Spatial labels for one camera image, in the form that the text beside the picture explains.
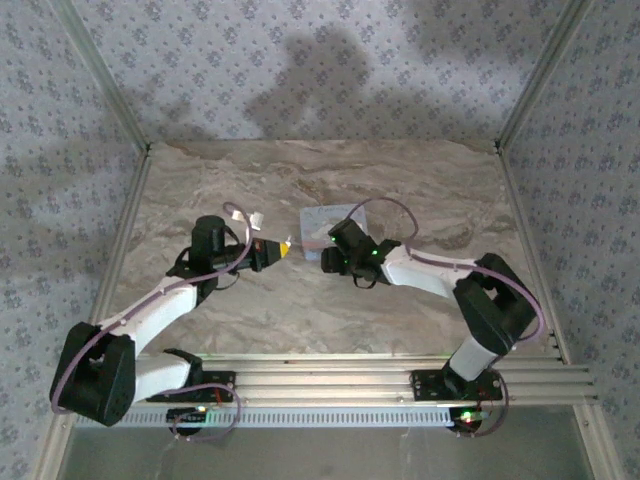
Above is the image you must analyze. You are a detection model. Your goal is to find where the small printed lock box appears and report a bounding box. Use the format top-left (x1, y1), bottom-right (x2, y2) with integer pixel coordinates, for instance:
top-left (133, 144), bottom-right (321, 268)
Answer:
top-left (298, 203), bottom-right (372, 262)

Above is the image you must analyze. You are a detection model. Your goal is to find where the left controller board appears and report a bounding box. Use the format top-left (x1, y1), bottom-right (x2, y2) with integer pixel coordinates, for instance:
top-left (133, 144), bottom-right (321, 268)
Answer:
top-left (167, 407), bottom-right (210, 425)

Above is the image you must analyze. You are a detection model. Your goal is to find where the controller board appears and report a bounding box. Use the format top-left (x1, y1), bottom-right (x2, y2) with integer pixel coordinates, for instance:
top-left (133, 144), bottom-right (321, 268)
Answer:
top-left (167, 407), bottom-right (210, 425)
top-left (448, 407), bottom-right (490, 432)

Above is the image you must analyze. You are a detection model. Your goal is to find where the right controller board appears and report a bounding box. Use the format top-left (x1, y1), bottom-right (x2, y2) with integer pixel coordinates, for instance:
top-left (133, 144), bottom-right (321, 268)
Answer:
top-left (448, 407), bottom-right (490, 432)

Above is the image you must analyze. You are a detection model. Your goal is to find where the aluminium side rail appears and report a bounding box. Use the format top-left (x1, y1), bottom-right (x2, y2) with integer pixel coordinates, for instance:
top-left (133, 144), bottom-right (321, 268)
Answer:
top-left (74, 147), bottom-right (154, 366)
top-left (494, 142), bottom-right (574, 365)

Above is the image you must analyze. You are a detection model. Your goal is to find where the aluminium mounting rail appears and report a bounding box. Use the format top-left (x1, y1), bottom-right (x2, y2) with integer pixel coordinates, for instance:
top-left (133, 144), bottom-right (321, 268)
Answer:
top-left (53, 353), bottom-right (600, 407)

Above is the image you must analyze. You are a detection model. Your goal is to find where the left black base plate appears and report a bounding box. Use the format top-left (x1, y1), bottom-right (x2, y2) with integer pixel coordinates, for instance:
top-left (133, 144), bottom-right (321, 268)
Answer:
top-left (146, 370), bottom-right (237, 404)

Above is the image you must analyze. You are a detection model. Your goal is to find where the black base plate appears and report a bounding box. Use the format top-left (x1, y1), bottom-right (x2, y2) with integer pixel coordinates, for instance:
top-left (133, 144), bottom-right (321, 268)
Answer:
top-left (409, 368), bottom-right (504, 401)
top-left (146, 370), bottom-right (237, 404)

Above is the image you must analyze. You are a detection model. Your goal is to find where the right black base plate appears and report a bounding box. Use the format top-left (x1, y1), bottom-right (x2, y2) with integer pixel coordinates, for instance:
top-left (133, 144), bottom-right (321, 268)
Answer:
top-left (409, 368), bottom-right (504, 401)

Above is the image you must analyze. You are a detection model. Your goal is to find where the grey slotted cable duct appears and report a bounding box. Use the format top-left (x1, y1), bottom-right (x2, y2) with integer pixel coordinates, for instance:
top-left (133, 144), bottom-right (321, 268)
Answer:
top-left (107, 405), bottom-right (459, 429)

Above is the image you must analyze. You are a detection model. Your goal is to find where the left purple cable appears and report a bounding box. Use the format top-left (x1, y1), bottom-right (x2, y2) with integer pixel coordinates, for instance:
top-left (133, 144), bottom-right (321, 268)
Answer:
top-left (48, 201), bottom-right (257, 444)

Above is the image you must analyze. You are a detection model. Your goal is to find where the purple cable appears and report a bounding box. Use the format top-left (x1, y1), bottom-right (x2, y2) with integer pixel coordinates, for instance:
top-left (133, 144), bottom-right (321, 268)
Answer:
top-left (48, 201), bottom-right (257, 444)
top-left (347, 197), bottom-right (546, 439)

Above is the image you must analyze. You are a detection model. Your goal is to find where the aluminium frame post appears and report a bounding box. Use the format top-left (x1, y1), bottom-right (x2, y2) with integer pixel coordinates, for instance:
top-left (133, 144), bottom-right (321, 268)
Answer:
top-left (494, 0), bottom-right (594, 151)
top-left (49, 0), bottom-right (152, 154)

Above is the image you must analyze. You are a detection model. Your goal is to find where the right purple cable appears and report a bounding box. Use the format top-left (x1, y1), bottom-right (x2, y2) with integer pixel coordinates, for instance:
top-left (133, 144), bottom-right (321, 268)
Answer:
top-left (347, 197), bottom-right (546, 439)

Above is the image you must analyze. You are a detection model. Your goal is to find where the aluminium frame leg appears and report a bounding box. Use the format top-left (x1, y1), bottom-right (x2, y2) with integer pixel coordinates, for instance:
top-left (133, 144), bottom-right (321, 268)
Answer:
top-left (572, 403), bottom-right (624, 480)
top-left (32, 414), bottom-right (76, 480)

